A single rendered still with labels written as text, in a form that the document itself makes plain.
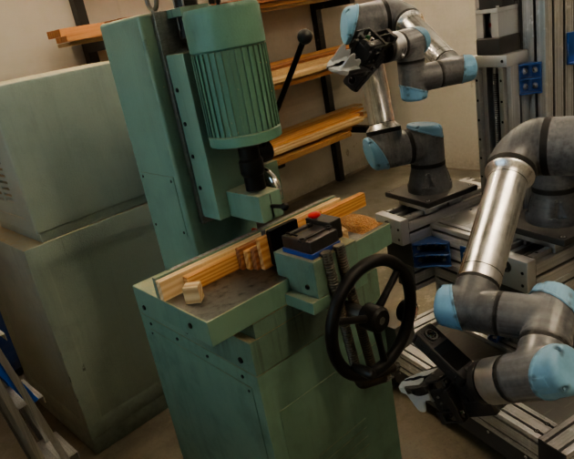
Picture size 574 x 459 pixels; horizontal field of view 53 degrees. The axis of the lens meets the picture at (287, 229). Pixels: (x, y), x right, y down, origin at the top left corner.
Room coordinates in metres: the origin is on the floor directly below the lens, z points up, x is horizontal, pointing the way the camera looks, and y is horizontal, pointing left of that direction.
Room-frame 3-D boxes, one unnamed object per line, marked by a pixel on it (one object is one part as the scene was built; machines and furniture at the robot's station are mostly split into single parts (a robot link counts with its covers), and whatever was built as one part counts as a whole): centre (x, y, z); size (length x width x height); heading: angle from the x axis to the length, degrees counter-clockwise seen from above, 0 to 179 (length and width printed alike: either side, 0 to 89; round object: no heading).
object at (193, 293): (1.18, 0.23, 0.92); 0.04 x 0.03 x 0.04; 81
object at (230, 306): (1.30, 0.00, 0.87); 0.61 x 0.30 x 0.06; 128
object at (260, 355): (1.48, 0.13, 0.76); 0.57 x 0.45 x 0.09; 38
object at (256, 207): (1.40, 0.07, 1.03); 0.14 x 0.07 x 0.09; 38
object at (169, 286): (1.40, 0.08, 0.93); 0.60 x 0.02 x 0.05; 128
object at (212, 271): (1.42, 0.01, 0.92); 0.62 x 0.02 x 0.04; 128
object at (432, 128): (1.90, -0.51, 0.98); 0.13 x 0.12 x 0.14; 98
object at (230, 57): (1.39, 0.06, 1.35); 0.18 x 0.18 x 0.31
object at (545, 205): (1.45, -0.73, 0.87); 0.15 x 0.15 x 0.10
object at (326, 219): (1.23, -0.06, 0.99); 0.13 x 0.11 x 0.06; 128
